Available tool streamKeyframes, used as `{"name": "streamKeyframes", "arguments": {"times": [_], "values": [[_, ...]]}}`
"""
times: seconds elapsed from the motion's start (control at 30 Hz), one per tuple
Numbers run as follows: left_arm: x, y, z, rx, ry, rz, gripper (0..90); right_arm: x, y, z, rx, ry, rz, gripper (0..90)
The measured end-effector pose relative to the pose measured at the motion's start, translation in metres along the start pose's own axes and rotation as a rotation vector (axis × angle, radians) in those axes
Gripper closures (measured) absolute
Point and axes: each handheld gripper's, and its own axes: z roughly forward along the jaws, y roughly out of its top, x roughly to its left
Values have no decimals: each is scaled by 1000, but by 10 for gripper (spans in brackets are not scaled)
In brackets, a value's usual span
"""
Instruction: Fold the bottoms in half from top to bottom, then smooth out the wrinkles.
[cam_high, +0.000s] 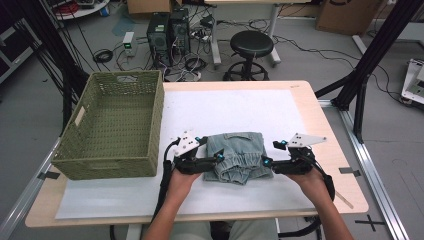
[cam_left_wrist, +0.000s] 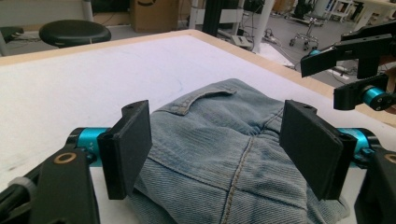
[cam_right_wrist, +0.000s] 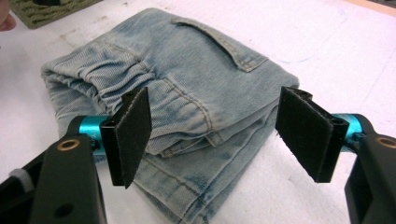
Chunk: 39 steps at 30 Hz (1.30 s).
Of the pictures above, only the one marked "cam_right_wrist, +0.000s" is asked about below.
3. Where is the white foam mat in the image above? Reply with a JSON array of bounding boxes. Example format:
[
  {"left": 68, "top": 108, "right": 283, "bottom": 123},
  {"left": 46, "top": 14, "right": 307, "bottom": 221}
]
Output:
[{"left": 0, "top": 0, "right": 396, "bottom": 224}]

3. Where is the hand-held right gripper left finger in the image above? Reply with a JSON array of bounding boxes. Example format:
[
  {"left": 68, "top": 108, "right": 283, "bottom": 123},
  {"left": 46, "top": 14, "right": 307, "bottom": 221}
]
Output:
[{"left": 78, "top": 87, "right": 153, "bottom": 189}]

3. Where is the light blue denim skirt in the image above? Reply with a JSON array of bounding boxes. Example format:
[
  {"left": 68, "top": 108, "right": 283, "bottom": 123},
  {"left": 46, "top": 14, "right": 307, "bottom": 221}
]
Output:
[{"left": 40, "top": 7, "right": 301, "bottom": 224}]

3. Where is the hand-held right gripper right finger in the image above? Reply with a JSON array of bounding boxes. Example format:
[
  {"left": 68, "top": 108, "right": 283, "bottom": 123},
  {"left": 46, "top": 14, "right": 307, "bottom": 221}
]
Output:
[{"left": 275, "top": 86, "right": 363, "bottom": 184}]

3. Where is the green woven basket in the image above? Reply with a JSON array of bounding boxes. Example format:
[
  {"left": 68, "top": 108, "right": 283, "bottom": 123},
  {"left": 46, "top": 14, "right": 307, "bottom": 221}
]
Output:
[{"left": 7, "top": 0, "right": 104, "bottom": 30}]

